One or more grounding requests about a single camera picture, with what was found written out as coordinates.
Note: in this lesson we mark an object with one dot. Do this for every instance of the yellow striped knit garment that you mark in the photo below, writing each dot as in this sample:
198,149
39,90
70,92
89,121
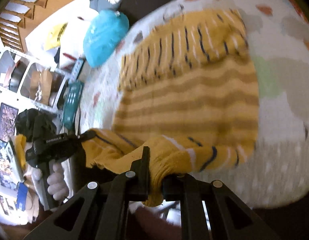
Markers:
190,94

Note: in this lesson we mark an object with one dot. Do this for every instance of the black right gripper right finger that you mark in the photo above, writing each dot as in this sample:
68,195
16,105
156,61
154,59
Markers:
213,211

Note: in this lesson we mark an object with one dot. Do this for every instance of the turquoise plush cushion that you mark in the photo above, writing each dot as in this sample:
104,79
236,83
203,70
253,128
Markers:
104,34

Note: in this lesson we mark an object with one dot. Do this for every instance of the teal box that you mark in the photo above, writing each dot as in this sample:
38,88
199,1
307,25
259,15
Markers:
71,104

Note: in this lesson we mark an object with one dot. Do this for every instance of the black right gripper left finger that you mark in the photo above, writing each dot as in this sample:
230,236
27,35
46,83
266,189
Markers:
99,211

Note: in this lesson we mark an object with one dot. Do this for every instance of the white blanket with hearts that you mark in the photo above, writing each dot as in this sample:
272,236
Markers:
277,172

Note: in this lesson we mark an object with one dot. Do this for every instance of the gloved left hand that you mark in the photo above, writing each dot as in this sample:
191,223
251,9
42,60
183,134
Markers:
57,187

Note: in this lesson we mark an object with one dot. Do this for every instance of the white metal shelf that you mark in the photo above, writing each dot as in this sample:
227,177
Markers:
26,81

